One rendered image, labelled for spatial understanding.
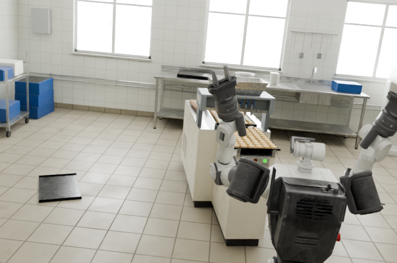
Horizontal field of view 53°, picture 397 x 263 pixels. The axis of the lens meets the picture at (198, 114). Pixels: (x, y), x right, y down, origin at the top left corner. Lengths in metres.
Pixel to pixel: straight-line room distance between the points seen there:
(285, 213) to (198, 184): 2.66
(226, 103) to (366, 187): 0.60
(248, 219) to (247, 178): 2.00
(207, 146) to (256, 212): 0.84
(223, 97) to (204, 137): 2.34
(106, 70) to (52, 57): 0.98
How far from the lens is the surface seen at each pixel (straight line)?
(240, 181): 1.50
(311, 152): 1.54
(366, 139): 1.70
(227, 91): 1.54
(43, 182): 4.64
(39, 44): 7.76
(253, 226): 3.54
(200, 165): 3.95
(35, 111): 7.04
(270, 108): 3.93
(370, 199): 1.60
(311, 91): 6.50
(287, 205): 1.40
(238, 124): 1.58
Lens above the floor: 1.91
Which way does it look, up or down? 14 degrees down
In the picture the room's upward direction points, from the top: 5 degrees clockwise
